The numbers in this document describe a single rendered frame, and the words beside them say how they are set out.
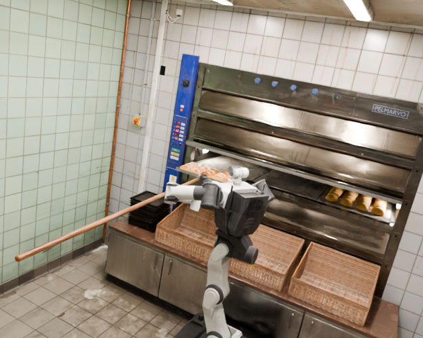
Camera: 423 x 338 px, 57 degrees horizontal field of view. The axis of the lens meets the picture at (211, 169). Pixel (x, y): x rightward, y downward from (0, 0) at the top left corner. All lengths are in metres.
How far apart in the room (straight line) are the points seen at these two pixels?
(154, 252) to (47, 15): 2.04
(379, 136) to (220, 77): 1.38
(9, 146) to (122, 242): 1.22
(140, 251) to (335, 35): 2.34
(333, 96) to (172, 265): 1.87
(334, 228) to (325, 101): 1.02
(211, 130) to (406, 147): 1.58
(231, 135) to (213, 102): 0.33
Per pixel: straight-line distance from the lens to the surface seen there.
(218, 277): 2.74
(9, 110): 3.25
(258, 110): 3.34
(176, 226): 3.71
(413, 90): 3.14
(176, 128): 3.66
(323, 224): 3.36
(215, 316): 2.89
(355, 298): 3.36
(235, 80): 3.43
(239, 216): 2.39
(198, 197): 2.39
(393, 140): 3.16
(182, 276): 3.37
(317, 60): 3.22
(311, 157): 3.25
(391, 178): 3.20
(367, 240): 3.34
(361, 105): 3.17
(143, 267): 3.57
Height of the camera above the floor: 2.14
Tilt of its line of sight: 15 degrees down
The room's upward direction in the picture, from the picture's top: 10 degrees clockwise
